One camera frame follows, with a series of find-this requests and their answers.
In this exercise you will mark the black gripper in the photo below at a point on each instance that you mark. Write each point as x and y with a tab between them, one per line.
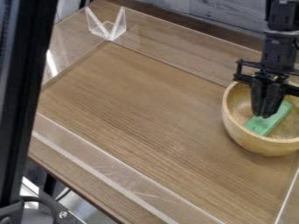
267	75

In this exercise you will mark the green rectangular block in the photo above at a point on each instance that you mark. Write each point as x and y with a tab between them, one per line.
263	126

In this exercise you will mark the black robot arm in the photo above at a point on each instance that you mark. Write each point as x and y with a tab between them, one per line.
281	17

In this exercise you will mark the wooden brown bowl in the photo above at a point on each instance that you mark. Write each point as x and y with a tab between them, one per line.
267	136

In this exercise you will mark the clear acrylic tray wall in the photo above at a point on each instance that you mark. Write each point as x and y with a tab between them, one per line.
139	124

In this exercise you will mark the black vertical frame post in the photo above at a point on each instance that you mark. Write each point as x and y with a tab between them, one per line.
25	33

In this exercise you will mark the black metal bracket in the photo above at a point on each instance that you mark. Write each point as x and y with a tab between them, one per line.
53	212

